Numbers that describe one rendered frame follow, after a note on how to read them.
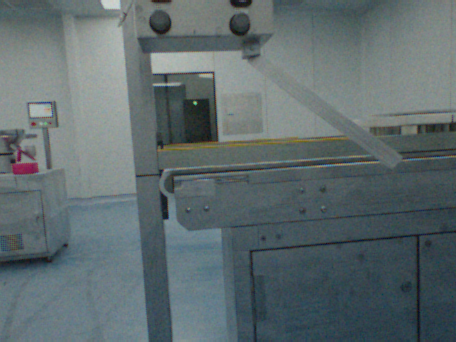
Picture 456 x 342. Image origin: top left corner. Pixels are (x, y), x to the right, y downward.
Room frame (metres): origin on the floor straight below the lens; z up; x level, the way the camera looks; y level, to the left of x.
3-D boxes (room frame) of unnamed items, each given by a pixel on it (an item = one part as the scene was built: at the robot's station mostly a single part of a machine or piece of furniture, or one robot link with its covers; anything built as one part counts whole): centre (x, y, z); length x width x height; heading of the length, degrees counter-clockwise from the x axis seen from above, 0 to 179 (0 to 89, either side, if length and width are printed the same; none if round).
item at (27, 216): (3.10, 1.82, 0.38); 0.63 x 0.57 x 0.76; 98
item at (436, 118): (0.81, -0.45, 1.01); 0.25 x 0.24 x 0.02; 7
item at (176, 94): (5.83, 0.77, 1.43); 1.38 x 0.01 x 1.16; 98
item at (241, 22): (0.57, -0.04, 1.18); 0.03 x 0.03 x 0.04; 7
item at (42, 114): (3.27, 1.63, 1.07); 0.23 x 0.10 x 0.62; 98
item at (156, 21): (0.55, 0.08, 1.18); 0.03 x 0.02 x 0.04; 97
